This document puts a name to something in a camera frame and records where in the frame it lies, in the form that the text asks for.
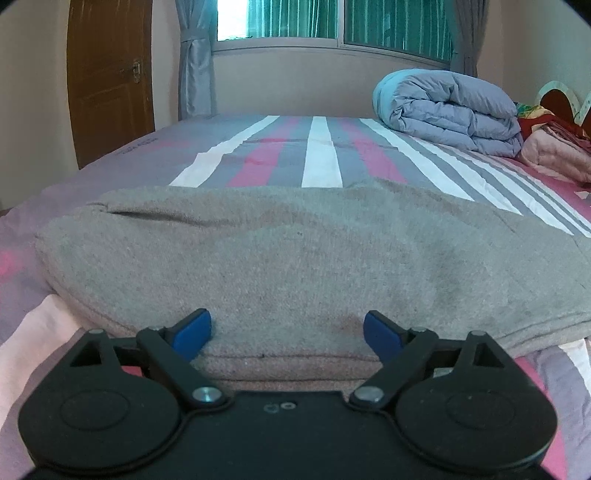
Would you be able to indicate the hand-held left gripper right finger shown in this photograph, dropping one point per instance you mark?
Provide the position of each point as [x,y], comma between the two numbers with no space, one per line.
[381,332]

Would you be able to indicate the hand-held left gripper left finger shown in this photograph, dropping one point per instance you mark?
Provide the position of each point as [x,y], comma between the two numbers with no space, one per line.
[194,330]

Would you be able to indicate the grey pants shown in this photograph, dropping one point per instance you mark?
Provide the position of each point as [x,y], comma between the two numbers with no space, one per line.
[295,258]

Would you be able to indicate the striped bed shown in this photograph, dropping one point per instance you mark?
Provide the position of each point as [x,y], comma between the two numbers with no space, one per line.
[318,152]

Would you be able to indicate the blue folded duvet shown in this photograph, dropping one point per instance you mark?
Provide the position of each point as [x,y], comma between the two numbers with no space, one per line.
[452,115]

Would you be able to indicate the pink folded blanket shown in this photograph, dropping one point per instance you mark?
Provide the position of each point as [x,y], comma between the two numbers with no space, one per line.
[558,154]

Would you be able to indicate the brown wooden door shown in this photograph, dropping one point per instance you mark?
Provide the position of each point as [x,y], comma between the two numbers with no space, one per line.
[111,78]

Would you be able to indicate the colourful patterned cloth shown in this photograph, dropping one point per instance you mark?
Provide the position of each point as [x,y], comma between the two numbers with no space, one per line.
[528,110]

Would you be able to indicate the red cloth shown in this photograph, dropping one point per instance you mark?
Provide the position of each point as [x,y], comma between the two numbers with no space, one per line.
[549,123]

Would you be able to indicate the grey curtain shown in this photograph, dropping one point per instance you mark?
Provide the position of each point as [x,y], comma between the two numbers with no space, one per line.
[194,60]
[467,37]

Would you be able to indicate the wooden headboard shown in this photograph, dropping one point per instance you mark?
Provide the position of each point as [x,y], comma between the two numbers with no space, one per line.
[561,99]

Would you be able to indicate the window with green curtain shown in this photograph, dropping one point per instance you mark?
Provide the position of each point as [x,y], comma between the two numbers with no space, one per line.
[332,21]

